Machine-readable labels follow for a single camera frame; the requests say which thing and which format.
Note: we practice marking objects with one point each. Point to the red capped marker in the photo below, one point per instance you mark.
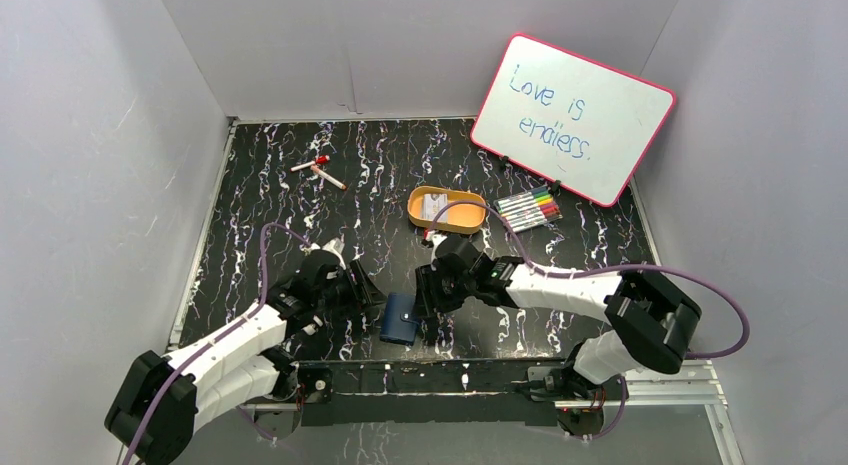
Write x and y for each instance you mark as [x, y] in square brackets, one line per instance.
[320, 160]

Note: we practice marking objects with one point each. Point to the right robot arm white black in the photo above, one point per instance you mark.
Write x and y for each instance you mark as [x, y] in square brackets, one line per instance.
[651, 321]

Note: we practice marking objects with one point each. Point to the blue leather card holder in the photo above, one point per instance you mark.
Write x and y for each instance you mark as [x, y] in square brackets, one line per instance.
[399, 324]

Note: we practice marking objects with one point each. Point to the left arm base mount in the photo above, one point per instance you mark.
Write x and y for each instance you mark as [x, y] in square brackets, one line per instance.
[276, 416]

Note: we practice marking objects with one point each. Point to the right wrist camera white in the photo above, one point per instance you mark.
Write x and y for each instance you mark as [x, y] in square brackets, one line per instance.
[433, 238]

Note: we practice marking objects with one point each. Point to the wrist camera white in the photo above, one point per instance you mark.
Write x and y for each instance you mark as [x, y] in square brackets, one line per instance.
[335, 246]
[433, 238]

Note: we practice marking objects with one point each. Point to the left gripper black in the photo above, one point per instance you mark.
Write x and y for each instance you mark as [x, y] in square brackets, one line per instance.
[354, 287]

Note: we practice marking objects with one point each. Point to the pink framed whiteboard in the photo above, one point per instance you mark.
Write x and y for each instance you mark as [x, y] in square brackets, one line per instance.
[570, 119]

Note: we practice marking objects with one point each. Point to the aluminium frame rail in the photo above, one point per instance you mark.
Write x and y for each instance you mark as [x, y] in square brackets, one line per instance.
[481, 391]

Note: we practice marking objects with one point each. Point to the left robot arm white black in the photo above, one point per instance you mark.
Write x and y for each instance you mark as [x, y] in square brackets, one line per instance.
[165, 399]

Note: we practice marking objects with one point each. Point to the silver credit card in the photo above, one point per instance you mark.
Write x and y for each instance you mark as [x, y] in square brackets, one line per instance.
[432, 204]

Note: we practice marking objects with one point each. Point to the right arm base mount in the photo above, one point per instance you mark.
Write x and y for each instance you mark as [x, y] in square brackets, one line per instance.
[584, 422]

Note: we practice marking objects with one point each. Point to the white marker red tip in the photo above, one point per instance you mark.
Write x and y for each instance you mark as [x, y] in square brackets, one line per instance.
[327, 177]

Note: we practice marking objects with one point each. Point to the pack of coloured markers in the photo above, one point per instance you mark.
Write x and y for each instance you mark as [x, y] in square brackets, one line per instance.
[529, 209]

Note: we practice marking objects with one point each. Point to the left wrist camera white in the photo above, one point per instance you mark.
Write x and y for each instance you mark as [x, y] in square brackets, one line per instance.
[335, 246]

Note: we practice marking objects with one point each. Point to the orange oval tray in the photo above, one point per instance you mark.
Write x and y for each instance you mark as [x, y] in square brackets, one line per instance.
[465, 213]

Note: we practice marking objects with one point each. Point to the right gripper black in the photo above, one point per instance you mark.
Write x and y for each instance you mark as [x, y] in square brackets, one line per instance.
[427, 277]

